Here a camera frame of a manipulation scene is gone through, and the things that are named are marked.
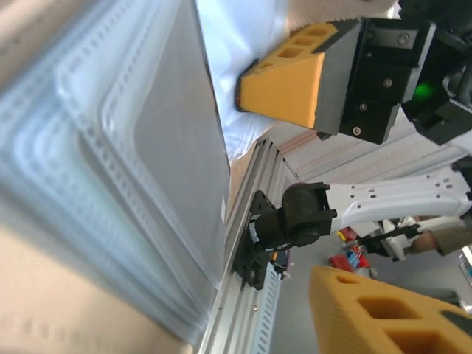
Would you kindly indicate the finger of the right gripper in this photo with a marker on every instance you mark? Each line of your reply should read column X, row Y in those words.
column 324, row 136
column 295, row 92

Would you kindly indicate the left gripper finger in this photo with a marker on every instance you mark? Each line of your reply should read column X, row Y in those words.
column 368, row 324

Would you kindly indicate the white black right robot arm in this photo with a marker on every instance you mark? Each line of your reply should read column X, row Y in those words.
column 387, row 199

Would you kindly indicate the translucent corrugated side panel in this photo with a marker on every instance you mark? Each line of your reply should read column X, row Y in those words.
column 368, row 158

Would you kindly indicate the red box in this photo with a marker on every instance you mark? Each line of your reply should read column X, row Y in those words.
column 341, row 260

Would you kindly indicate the person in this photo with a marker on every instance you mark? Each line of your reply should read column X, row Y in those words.
column 450, row 236

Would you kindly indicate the aluminium table frame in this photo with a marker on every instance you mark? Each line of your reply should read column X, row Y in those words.
column 236, row 313

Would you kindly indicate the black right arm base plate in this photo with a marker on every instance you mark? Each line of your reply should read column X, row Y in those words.
column 245, row 265

